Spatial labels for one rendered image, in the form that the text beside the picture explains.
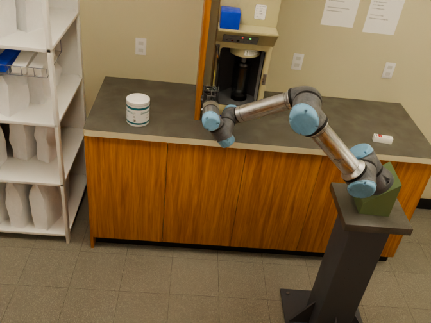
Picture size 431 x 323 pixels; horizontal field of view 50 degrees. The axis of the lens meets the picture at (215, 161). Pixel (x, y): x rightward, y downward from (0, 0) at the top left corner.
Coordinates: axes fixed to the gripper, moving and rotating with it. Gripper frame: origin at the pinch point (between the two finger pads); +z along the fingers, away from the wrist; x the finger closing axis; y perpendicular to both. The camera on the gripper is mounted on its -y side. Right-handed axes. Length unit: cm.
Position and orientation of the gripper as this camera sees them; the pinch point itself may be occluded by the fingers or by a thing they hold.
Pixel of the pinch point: (210, 91)
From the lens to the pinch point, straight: 229.7
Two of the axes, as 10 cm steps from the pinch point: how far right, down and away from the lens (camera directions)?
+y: 1.0, -8.2, -5.6
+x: -10.0, -0.7, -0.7
